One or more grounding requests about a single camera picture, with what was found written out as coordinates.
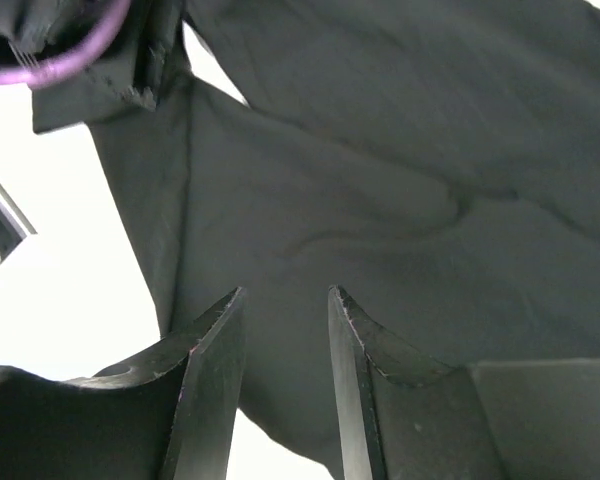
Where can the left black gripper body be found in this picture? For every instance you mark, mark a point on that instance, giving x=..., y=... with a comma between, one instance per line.
x=37, y=29

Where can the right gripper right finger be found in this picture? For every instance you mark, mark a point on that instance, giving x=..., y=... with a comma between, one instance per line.
x=360, y=348

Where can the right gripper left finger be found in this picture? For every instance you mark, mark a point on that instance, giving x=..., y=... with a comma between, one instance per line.
x=168, y=411

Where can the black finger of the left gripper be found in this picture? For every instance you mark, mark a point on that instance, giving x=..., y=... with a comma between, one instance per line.
x=154, y=30

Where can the black trousers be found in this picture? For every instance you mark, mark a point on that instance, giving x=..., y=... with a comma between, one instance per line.
x=438, y=159

